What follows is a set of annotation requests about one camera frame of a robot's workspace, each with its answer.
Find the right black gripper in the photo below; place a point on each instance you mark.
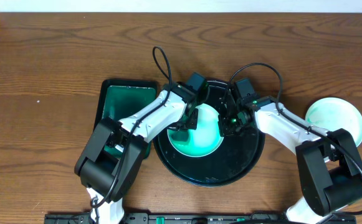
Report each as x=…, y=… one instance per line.
x=225, y=130

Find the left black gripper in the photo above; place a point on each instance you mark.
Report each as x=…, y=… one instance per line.
x=190, y=118

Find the pale green plate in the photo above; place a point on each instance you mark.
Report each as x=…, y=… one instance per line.
x=334, y=113
x=205, y=139

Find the green sponge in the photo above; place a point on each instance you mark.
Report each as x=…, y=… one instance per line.
x=179, y=138

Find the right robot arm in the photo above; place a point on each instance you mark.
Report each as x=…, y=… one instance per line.
x=329, y=164

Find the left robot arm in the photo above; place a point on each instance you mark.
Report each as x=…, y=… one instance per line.
x=111, y=159

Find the round black tray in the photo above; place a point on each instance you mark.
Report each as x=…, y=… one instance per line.
x=232, y=160

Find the rectangular black tray green water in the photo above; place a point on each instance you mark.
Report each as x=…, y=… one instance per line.
x=121, y=98

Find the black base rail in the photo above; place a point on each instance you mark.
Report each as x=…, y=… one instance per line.
x=145, y=218

